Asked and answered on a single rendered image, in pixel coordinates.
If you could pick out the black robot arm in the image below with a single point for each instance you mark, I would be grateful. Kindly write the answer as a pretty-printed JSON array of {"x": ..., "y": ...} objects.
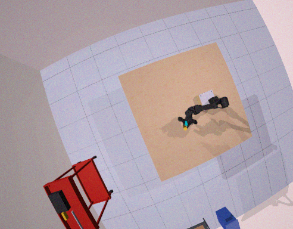
[{"x": 213, "y": 104}]

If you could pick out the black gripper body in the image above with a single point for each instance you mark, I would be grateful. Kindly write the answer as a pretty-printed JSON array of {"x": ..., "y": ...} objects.
[{"x": 180, "y": 119}]

